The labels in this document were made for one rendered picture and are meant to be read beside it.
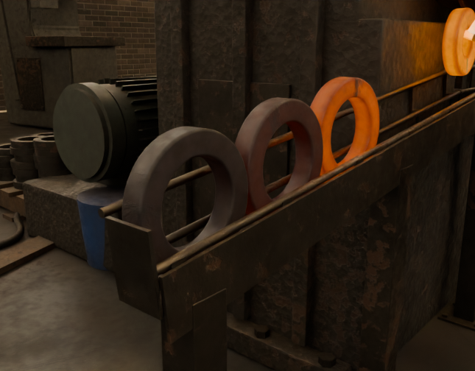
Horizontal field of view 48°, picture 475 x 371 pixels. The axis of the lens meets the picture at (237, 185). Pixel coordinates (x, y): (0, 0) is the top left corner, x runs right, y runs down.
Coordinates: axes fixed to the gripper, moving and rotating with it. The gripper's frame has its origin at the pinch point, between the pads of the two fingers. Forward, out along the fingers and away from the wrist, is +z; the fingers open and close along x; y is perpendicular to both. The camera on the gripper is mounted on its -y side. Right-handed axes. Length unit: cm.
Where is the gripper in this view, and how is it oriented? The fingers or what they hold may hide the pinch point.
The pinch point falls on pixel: (462, 34)
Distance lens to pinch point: 139.5
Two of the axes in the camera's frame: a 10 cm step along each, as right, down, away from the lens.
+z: -7.2, -4.3, 5.4
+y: 2.2, -8.8, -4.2
